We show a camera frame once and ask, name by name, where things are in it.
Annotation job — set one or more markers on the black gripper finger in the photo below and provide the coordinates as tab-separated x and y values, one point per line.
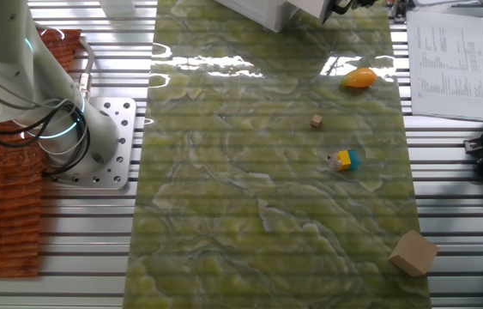
365	2

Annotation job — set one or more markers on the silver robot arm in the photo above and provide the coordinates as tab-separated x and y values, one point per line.
1	51

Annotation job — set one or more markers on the white drawer cabinet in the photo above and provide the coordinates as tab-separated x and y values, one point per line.
262	10

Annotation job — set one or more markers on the yellow toy mango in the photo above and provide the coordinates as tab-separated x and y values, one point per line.
359	78

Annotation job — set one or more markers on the printed white paper sheet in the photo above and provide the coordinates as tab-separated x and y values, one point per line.
455	81

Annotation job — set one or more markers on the small wooden cube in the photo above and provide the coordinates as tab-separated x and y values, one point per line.
316	120

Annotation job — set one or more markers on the yellow teal toy block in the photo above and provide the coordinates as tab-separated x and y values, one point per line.
345	159

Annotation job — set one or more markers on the green marble pattern mat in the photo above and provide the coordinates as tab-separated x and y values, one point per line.
245	193

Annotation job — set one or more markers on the large wooden block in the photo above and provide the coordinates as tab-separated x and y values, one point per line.
413	253

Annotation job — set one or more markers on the red-brown wood grain board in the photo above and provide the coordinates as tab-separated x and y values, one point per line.
1	206

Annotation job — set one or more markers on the silver frame bracket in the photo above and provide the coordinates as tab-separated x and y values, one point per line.
400	10

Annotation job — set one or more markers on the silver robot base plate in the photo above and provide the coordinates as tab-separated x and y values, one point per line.
125	141

